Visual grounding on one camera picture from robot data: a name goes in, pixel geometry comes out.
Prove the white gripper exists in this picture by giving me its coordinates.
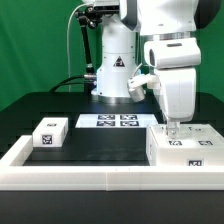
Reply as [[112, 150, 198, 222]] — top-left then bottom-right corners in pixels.
[[144, 38, 201, 138]]

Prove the white cabinet door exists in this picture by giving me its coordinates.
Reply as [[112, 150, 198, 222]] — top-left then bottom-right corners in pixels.
[[150, 125, 191, 148], [179, 124, 224, 148]]

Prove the white cabinet body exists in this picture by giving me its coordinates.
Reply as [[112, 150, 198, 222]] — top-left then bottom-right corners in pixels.
[[146, 126, 224, 166]]

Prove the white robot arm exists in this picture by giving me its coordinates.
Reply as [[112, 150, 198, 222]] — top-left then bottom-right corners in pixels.
[[83, 0, 222, 137]]

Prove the white cabinet top block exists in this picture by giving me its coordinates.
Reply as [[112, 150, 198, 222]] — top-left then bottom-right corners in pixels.
[[32, 117, 68, 147]]

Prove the white flat tag plate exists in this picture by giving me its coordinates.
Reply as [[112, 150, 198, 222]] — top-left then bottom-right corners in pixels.
[[75, 114, 157, 128]]

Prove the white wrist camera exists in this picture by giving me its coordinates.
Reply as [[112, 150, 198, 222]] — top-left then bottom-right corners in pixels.
[[127, 74, 159, 102]]

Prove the black cable bundle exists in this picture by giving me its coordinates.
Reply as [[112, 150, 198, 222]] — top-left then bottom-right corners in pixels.
[[49, 75, 98, 93]]

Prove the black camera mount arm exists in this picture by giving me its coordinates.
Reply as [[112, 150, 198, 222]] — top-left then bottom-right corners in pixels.
[[74, 6, 103, 81]]

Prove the black camera on mount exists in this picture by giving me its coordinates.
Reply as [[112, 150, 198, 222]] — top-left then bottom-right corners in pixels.
[[85, 0, 119, 14]]

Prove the white cable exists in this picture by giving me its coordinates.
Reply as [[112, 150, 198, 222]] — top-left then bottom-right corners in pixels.
[[66, 3, 88, 93]]

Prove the white U-shaped table frame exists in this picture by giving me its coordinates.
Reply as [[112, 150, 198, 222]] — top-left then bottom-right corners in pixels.
[[0, 135, 224, 191]]

